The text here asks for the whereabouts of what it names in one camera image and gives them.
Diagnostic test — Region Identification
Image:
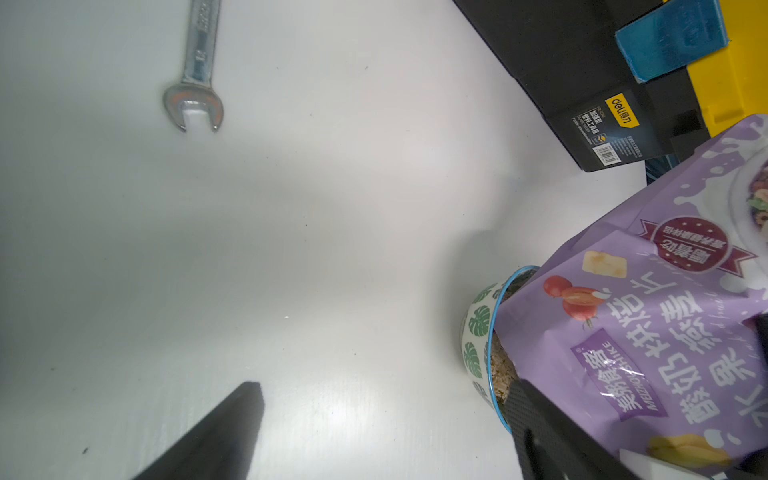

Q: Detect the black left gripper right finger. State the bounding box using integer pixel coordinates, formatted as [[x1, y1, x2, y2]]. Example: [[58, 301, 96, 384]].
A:
[[505, 380, 637, 480]]

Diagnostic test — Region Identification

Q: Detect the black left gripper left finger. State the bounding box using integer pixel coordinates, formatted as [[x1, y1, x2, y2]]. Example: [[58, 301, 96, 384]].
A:
[[137, 382, 265, 480]]

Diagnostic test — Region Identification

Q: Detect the purple oats bag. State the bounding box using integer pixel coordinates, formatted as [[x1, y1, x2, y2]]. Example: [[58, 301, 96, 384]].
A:
[[495, 115, 767, 472]]

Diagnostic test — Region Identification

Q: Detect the green leaf pattern bowl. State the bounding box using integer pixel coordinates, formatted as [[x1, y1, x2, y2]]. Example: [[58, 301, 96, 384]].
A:
[[459, 266, 538, 433]]

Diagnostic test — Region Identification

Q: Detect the silver open-end wrench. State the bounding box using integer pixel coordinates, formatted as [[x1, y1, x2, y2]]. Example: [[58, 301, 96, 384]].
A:
[[162, 0, 224, 132]]

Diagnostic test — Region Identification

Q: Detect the yellow and black toolbox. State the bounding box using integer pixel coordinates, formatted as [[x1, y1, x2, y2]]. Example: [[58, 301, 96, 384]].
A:
[[458, 1, 767, 172]]

